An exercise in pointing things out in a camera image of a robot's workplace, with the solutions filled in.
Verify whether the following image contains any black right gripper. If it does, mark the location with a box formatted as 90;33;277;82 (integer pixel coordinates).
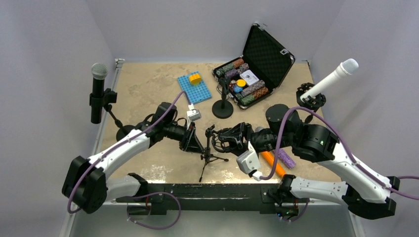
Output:
220;122;293;155

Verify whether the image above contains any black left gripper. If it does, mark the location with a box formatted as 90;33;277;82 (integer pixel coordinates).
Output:
164;121;204;154

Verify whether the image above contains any black tripod shock-mount stand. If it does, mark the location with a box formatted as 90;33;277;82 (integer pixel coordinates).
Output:
198;124;243;183

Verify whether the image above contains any orange microphone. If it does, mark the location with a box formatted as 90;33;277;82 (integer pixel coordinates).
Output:
260;151;286;178

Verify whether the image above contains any black round-base mic stand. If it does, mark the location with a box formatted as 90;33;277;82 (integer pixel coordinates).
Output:
212;78;234;119

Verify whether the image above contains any purple glitter microphone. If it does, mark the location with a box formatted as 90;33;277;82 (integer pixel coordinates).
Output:
279;148;296;169

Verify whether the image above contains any white microphone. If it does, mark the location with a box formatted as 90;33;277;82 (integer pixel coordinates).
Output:
300;58;359;101

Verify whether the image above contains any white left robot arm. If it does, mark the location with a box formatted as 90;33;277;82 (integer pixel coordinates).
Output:
62;102;204;214

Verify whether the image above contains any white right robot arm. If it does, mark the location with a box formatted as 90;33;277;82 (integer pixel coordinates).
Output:
211;104;400;220

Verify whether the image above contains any black round-base stand left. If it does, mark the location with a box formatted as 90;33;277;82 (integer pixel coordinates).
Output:
102;88;135;141

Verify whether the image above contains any black microphone silver grille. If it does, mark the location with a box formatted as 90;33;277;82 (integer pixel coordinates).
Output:
89;63;108;124

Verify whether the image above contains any blue lego baseplate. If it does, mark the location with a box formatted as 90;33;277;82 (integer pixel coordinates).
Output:
177;71;212;104

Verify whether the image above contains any yellow lego brick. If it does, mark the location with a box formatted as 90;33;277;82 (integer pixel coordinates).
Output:
188;73;202;86

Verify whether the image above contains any black poker chip case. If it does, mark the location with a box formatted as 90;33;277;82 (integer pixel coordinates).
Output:
212;23;295;110

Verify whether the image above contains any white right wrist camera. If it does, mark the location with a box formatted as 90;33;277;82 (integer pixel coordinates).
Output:
236;141;262;181

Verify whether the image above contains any black table front rail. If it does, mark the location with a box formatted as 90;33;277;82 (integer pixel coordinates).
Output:
116;183;306;215

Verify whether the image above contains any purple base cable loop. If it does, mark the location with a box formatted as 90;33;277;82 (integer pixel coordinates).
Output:
126;191;182;230

